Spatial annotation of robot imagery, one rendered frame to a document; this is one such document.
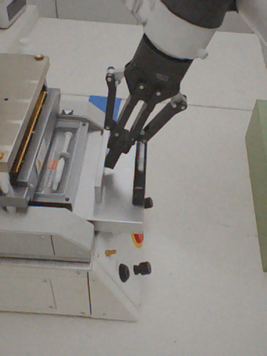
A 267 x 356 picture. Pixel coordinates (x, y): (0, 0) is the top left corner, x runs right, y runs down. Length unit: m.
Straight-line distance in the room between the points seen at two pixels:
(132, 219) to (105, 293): 0.14
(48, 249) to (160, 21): 0.36
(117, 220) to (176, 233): 0.29
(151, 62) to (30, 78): 0.23
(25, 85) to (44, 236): 0.24
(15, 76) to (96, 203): 0.24
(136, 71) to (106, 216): 0.23
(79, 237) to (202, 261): 0.34
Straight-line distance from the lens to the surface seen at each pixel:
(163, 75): 0.54
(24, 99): 0.65
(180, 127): 1.17
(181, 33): 0.51
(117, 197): 0.67
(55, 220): 0.61
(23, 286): 0.72
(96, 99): 1.26
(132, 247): 0.81
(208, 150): 1.11
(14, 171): 0.60
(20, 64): 0.73
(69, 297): 0.73
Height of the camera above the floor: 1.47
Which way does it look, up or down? 46 degrees down
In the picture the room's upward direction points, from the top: 2 degrees clockwise
